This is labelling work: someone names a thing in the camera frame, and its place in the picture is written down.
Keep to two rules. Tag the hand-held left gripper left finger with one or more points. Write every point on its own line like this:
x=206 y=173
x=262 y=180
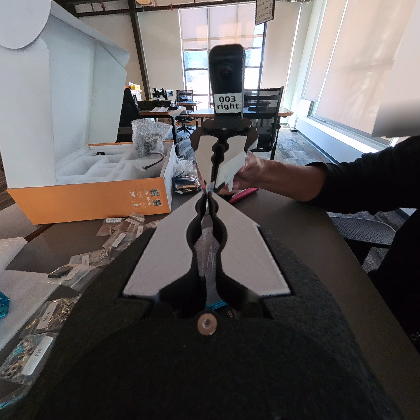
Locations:
x=160 y=259

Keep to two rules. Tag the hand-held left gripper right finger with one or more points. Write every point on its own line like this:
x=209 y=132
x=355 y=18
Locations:
x=256 y=259

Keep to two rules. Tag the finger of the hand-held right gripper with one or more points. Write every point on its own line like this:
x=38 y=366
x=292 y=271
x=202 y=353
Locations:
x=233 y=157
x=205 y=157

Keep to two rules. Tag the red screwdriver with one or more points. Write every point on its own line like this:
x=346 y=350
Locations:
x=244 y=194

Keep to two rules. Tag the small clear zip bag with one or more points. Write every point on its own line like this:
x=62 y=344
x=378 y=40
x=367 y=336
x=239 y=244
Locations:
x=210 y=259

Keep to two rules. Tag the blue bracket with black servo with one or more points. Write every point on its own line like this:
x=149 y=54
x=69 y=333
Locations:
x=216 y=305

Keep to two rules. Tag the person's right forearm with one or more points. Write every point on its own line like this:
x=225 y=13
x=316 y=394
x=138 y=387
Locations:
x=361 y=177

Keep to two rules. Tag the person's right hand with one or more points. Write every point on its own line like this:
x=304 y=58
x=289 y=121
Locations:
x=256 y=174

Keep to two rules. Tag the large window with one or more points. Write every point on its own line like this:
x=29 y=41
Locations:
x=197 y=65

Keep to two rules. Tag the silver antistatic bag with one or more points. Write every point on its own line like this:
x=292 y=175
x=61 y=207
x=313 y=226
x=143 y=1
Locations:
x=185 y=183

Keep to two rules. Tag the black mesh chair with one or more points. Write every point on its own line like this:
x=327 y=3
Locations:
x=265 y=108

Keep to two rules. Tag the wooden edged table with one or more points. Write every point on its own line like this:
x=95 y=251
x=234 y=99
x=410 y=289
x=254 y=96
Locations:
x=164 y=113

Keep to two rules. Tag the bubble wrap bundle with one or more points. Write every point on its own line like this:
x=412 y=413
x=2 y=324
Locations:
x=147 y=134

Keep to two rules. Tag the pile of small screw bags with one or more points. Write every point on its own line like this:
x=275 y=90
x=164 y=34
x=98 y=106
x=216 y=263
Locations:
x=88 y=259

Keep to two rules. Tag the hanging paper sign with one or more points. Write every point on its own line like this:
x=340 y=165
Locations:
x=264 y=11

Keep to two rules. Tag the black upright panel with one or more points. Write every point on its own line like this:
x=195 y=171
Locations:
x=128 y=114

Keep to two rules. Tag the orange white cardboard box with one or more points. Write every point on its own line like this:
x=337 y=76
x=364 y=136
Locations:
x=82 y=197

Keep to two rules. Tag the white foam insert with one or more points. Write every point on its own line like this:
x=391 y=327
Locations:
x=98 y=170

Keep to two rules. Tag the grey chair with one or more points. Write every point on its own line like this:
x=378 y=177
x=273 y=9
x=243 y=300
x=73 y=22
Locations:
x=361 y=229

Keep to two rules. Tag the beige roller blind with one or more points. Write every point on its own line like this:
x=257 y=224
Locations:
x=354 y=65

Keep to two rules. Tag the white foam sheet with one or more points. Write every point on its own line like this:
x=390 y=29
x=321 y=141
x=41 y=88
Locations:
x=19 y=288

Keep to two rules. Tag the person's dark clothing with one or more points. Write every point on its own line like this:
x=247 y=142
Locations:
x=400 y=262

